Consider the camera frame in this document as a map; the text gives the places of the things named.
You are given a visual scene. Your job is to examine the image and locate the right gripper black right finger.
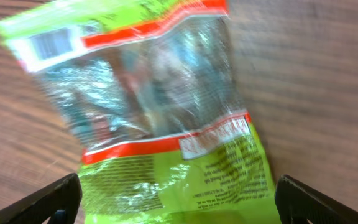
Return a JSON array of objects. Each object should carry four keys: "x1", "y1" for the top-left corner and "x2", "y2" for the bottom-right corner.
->
[{"x1": 275, "y1": 175, "x2": 358, "y2": 224}]

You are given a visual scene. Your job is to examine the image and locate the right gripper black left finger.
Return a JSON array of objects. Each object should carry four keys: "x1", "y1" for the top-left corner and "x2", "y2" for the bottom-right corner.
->
[{"x1": 0, "y1": 173, "x2": 82, "y2": 224}]

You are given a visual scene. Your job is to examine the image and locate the green snack bag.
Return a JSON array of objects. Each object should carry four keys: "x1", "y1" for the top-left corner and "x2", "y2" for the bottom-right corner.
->
[{"x1": 0, "y1": 0, "x2": 280, "y2": 224}]

